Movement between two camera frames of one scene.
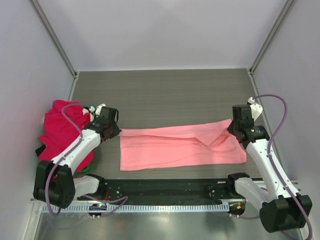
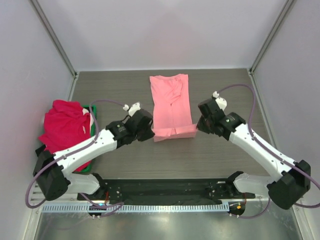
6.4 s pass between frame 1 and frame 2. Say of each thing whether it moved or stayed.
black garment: stayed
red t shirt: stayed
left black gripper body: moved
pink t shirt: moved
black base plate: stayed
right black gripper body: moved
